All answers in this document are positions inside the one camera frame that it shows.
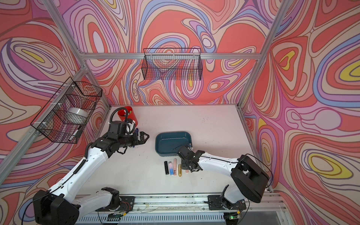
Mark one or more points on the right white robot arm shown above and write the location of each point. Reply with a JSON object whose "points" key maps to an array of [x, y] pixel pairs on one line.
{"points": [[249, 180]]}

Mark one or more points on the teal plastic storage box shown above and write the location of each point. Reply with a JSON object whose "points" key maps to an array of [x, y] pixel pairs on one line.
{"points": [[168, 143]]}

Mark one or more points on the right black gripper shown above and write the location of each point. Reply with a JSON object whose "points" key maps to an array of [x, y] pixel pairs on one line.
{"points": [[183, 163]]}

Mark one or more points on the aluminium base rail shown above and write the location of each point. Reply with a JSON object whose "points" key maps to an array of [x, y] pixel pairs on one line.
{"points": [[192, 209]]}

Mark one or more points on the red plastic cup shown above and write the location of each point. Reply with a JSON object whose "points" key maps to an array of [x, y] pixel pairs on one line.
{"points": [[130, 115]]}

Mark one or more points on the white tape roll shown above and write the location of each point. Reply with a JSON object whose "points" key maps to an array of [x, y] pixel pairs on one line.
{"points": [[76, 115]]}

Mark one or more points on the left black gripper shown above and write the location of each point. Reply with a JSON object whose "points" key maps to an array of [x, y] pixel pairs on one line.
{"points": [[142, 141]]}

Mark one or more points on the pink blue gradient lipstick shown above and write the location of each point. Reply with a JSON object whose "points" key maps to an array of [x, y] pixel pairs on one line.
{"points": [[170, 167]]}

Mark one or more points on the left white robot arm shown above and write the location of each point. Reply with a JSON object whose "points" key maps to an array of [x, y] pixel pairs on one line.
{"points": [[59, 206]]}

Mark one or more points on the black wire basket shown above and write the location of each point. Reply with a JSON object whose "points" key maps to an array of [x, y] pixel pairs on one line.
{"points": [[50, 121], [172, 64]]}

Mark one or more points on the black lipstick tube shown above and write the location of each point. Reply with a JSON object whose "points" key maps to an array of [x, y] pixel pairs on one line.
{"points": [[166, 167]]}

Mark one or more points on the black wire basket left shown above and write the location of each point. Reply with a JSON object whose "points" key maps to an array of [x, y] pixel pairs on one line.
{"points": [[50, 121]]}

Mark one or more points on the pink lip gloss tube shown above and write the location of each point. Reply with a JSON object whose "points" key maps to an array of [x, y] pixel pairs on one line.
{"points": [[175, 167]]}

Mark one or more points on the black wire basket back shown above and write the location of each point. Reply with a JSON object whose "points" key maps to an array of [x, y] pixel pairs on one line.
{"points": [[172, 64]]}

